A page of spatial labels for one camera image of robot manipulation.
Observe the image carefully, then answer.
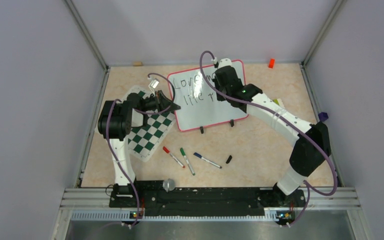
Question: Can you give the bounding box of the green white toy brick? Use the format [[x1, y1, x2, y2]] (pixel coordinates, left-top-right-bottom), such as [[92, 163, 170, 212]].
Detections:
[[272, 98, 285, 108]]

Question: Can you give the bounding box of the pink framed whiteboard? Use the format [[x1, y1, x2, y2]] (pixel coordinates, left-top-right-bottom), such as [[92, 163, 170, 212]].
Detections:
[[167, 68, 248, 132]]

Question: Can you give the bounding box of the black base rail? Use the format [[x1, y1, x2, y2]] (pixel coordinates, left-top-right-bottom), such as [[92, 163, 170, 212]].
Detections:
[[108, 180, 306, 217]]

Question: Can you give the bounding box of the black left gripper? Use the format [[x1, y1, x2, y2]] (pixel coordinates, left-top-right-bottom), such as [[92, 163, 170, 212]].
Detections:
[[140, 90, 180, 114]]

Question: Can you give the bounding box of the orange toy block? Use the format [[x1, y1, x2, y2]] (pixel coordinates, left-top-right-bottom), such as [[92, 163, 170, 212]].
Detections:
[[268, 58, 276, 69]]

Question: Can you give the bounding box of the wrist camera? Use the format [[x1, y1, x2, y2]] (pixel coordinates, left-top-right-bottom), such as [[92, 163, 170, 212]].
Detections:
[[212, 57, 233, 69], [148, 77, 160, 91]]

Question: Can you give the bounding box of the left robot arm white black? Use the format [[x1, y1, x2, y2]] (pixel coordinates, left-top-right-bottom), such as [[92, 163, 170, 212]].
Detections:
[[97, 90, 181, 207]]

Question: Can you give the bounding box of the blue whiteboard marker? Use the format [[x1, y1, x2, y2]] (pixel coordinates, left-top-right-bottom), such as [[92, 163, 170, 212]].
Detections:
[[193, 152, 222, 169]]

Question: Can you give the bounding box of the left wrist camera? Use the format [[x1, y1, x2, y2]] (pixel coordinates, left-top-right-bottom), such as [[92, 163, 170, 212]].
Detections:
[[148, 77, 160, 91]]

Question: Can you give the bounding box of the black marker cap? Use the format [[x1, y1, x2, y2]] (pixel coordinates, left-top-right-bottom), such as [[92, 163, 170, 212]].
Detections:
[[225, 155, 233, 164]]

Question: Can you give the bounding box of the green white chessboard mat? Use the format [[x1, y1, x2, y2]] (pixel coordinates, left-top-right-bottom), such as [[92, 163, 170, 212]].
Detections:
[[125, 85, 176, 164]]

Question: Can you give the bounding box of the clear round knob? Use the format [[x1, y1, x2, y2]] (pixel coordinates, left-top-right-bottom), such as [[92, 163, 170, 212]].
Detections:
[[162, 178, 176, 192]]

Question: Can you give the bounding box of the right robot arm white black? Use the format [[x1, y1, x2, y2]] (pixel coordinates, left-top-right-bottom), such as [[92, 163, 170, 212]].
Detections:
[[212, 63, 331, 206]]

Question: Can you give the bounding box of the wine cork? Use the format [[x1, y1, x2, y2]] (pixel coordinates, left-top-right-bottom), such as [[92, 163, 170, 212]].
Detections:
[[132, 61, 143, 67]]

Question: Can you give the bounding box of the purple toy block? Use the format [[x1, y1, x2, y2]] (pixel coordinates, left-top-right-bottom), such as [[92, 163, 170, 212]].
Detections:
[[317, 112, 329, 122]]

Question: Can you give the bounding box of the green whiteboard marker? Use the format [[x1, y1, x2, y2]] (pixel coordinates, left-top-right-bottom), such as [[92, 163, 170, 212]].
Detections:
[[180, 147, 196, 176]]

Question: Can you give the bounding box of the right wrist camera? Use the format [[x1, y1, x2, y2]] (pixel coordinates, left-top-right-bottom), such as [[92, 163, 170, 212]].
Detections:
[[212, 57, 233, 69]]

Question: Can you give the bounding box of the red whiteboard marker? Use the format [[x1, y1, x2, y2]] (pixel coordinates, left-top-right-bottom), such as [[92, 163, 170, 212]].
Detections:
[[162, 146, 185, 168]]

